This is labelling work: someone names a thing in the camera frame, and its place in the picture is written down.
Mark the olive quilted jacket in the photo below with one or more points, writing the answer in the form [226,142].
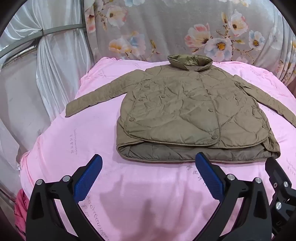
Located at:
[185,111]

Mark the pink bed sheet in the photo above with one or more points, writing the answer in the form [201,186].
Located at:
[92,129]

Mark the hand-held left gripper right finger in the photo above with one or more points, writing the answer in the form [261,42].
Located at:
[209,176]

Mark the grey floral cloth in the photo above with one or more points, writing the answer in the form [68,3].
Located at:
[161,30]

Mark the white satin curtain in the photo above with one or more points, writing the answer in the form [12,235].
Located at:
[57,69]

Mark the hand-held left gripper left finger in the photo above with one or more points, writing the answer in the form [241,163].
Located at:
[89,176]

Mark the red cloth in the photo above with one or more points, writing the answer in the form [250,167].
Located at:
[20,213]

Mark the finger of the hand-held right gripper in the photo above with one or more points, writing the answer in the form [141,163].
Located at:
[277,172]
[281,215]

